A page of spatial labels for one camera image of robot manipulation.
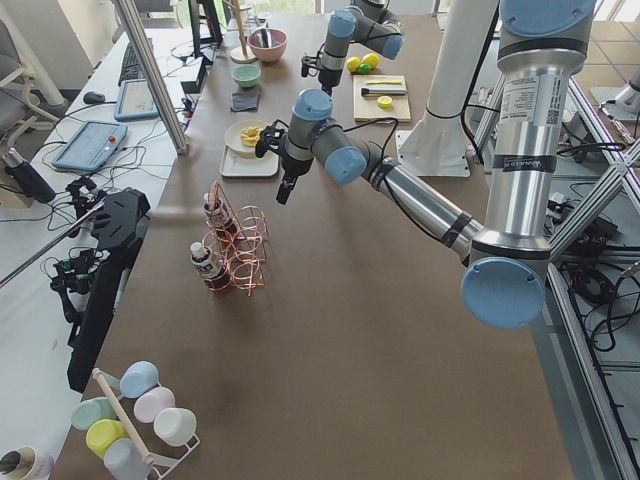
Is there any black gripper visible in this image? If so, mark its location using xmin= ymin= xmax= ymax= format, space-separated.
xmin=276 ymin=144 xmax=313 ymax=204

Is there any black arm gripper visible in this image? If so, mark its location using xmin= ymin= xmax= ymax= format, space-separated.
xmin=318 ymin=65 xmax=344 ymax=96

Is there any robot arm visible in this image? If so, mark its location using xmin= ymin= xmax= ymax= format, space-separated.
xmin=260 ymin=1 xmax=595 ymax=329
xmin=276 ymin=1 xmax=404 ymax=204

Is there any white serving tray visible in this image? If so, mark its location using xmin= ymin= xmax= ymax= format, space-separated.
xmin=219 ymin=144 xmax=279 ymax=177

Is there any tea bottle rack front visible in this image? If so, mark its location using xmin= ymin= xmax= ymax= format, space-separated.
xmin=203 ymin=193 xmax=238 ymax=241

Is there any tea bottle in rack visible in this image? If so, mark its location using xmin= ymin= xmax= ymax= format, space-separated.
xmin=190 ymin=242 xmax=231 ymax=293

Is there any yellow lemon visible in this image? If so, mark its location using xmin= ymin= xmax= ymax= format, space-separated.
xmin=362 ymin=52 xmax=380 ymax=70
xmin=345 ymin=56 xmax=362 ymax=73

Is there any green lime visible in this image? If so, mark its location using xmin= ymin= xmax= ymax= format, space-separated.
xmin=358 ymin=63 xmax=372 ymax=75

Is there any wooden cutting board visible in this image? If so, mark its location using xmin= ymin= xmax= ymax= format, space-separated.
xmin=353 ymin=75 xmax=411 ymax=123

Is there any half lemon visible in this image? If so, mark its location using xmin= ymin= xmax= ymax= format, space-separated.
xmin=377 ymin=95 xmax=393 ymax=109

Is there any yellow plastic knife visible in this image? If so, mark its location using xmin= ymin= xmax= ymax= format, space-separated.
xmin=365 ymin=78 xmax=403 ymax=85

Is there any white plate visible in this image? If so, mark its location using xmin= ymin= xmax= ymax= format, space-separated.
xmin=224 ymin=119 xmax=268 ymax=157

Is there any pink bowl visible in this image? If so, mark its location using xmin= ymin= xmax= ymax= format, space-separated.
xmin=247 ymin=28 xmax=288 ymax=63

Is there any mint green bowl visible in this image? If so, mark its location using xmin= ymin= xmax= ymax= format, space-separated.
xmin=232 ymin=64 xmax=262 ymax=88

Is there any grey folded cloth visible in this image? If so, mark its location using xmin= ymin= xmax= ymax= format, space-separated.
xmin=230 ymin=91 xmax=260 ymax=112

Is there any wooden mug tree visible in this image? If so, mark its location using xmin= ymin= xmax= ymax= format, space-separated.
xmin=225 ymin=0 xmax=256 ymax=64

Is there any blue teach pendant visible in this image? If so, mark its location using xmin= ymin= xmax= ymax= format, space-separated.
xmin=114 ymin=79 xmax=159 ymax=122
xmin=51 ymin=121 xmax=128 ymax=172

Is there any black keyboard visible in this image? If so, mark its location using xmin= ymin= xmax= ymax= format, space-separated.
xmin=117 ymin=43 xmax=145 ymax=86

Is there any black computer mouse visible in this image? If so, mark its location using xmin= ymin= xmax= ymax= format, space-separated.
xmin=83 ymin=91 xmax=106 ymax=105

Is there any light blue cup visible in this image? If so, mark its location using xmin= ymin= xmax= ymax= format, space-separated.
xmin=120 ymin=360 xmax=159 ymax=399

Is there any pink cup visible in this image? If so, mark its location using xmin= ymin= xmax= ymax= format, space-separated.
xmin=133 ymin=386 xmax=175 ymax=423

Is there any white cup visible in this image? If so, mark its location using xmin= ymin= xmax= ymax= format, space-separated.
xmin=153 ymin=407 xmax=197 ymax=447

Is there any black water bottle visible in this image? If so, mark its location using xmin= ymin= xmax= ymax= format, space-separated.
xmin=3 ymin=147 xmax=56 ymax=204

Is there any green cup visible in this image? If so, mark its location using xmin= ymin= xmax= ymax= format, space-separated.
xmin=71 ymin=396 xmax=118 ymax=431

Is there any yellow cup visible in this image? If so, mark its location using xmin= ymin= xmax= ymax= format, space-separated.
xmin=85 ymin=419 xmax=129 ymax=459

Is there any grey blue cup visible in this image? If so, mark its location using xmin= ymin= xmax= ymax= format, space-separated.
xmin=103 ymin=438 xmax=152 ymax=480

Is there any braided ring bread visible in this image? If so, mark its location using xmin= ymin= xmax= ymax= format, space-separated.
xmin=240 ymin=126 xmax=263 ymax=148

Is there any copper wire bottle rack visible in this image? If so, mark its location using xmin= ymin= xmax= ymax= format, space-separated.
xmin=203 ymin=180 xmax=269 ymax=296

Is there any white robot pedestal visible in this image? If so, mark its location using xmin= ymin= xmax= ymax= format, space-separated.
xmin=397 ymin=0 xmax=499 ymax=177

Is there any black camera stand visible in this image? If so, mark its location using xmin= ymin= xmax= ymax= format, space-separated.
xmin=50 ymin=188 xmax=150 ymax=393

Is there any aluminium frame post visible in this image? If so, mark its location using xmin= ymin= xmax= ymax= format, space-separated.
xmin=113 ymin=0 xmax=189 ymax=154

